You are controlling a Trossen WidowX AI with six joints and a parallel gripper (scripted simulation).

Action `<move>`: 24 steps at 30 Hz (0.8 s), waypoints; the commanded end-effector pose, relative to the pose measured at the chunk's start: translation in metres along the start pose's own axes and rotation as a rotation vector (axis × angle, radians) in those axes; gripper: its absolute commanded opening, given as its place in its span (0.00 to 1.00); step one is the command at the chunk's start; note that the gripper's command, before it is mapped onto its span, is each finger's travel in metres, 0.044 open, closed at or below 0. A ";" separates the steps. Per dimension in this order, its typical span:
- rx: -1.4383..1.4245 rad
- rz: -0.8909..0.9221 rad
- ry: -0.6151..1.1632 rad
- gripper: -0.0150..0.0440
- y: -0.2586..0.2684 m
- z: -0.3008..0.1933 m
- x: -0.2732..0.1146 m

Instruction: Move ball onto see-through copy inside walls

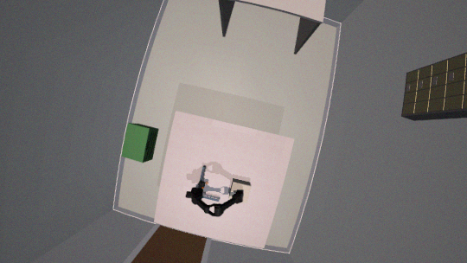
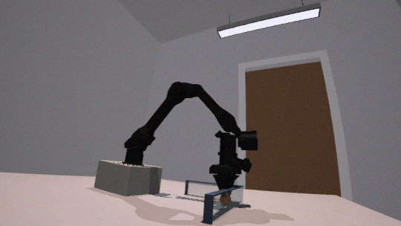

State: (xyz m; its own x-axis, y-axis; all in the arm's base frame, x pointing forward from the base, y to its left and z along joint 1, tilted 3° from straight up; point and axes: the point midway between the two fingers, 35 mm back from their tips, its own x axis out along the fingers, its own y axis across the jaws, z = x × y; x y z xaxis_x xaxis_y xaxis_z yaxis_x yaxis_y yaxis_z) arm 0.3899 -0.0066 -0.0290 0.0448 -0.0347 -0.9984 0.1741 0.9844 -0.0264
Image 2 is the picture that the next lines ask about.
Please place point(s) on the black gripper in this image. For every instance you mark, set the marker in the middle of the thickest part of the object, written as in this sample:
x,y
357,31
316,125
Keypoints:
x,y
226,175

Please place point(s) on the clear low corner walls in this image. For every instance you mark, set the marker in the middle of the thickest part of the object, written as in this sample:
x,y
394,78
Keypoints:
x,y
222,204

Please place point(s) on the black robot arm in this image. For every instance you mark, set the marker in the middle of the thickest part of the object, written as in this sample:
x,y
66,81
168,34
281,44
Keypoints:
x,y
178,92

